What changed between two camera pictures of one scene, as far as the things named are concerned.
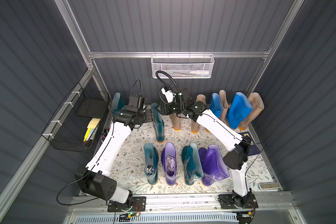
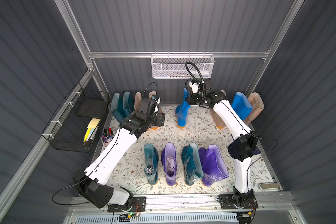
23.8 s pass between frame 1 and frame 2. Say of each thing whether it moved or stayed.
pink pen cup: stayed
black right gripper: moved
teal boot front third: stayed
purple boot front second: stayed
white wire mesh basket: stayed
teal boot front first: stayed
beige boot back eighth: stayed
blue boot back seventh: stayed
